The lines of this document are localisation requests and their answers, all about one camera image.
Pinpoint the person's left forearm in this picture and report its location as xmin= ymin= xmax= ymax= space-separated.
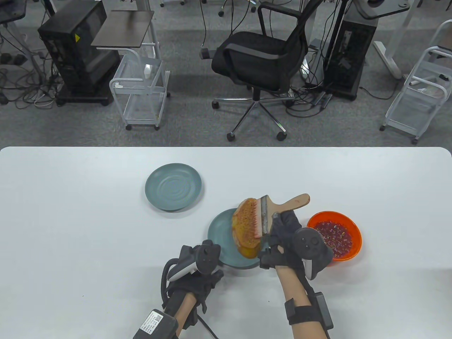
xmin=173 ymin=293 xmax=200 ymax=334

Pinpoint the person's right hand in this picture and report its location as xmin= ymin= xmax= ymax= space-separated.
xmin=259 ymin=210 xmax=334 ymax=270

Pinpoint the person's left hand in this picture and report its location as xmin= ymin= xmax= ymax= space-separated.
xmin=162 ymin=247 xmax=225 ymax=314

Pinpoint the white desk leg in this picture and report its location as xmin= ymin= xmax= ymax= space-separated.
xmin=374 ymin=0 xmax=424 ymax=80

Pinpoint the teal round plate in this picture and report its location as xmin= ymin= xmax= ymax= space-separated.
xmin=145 ymin=163 xmax=202 ymax=212
xmin=207 ymin=208 xmax=270 ymax=269

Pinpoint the black wrist strap camera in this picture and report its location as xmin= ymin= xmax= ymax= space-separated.
xmin=284 ymin=291 xmax=334 ymax=329

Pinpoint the orange plastic bowl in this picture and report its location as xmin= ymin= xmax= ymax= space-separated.
xmin=307 ymin=211 xmax=363 ymax=262

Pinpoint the brown bread slice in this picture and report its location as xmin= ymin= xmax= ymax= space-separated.
xmin=231 ymin=198 xmax=263 ymax=258

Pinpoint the black glove cable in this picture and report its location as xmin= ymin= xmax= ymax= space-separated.
xmin=196 ymin=314 xmax=219 ymax=339

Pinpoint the wooden brush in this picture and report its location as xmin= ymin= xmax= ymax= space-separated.
xmin=252 ymin=194 xmax=310 ymax=239

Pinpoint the black computer tower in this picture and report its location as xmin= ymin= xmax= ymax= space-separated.
xmin=38 ymin=0 xmax=120 ymax=106
xmin=323 ymin=14 xmax=379 ymax=102

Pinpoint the black office chair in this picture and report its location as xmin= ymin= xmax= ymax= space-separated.
xmin=211 ymin=0 xmax=323 ymax=142

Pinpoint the person's right forearm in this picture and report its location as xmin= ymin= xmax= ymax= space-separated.
xmin=275 ymin=267 xmax=331 ymax=339

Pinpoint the black round hand controller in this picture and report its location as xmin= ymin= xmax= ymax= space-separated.
xmin=162 ymin=239 xmax=222 ymax=282
xmin=291 ymin=227 xmax=334 ymax=280

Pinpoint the brown side table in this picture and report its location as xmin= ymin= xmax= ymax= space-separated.
xmin=91 ymin=10 xmax=155 ymax=48

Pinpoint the black desk top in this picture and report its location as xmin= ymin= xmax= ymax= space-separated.
xmin=353 ymin=0 xmax=421 ymax=20

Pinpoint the tangle of floor cables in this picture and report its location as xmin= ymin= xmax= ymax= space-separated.
xmin=0 ymin=21 xmax=66 ymax=109

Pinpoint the black labelled wrist camera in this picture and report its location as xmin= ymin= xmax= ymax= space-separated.
xmin=133 ymin=309 xmax=179 ymax=339

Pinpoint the white wire mesh cart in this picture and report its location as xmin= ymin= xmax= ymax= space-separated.
xmin=109 ymin=42 xmax=171 ymax=131
xmin=380 ymin=19 xmax=452 ymax=144

